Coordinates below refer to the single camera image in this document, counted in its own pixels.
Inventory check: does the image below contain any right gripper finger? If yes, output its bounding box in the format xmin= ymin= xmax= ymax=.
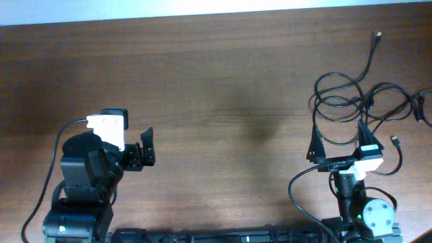
xmin=358 ymin=119 xmax=384 ymax=150
xmin=306 ymin=125 xmax=326 ymax=161

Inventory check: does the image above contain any black audio jack cable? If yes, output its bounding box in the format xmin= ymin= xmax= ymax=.
xmin=311 ymin=82 xmax=426 ymax=177

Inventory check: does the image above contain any black usb cable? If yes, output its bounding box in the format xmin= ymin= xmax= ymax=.
xmin=308 ymin=31 xmax=432 ymax=129

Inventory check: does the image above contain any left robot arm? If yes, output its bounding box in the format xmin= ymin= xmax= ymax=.
xmin=43 ymin=108 xmax=156 ymax=242

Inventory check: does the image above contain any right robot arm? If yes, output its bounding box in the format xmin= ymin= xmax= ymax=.
xmin=306 ymin=120 xmax=397 ymax=242

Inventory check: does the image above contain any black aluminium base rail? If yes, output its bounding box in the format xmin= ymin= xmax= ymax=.
xmin=107 ymin=222 xmax=403 ymax=243

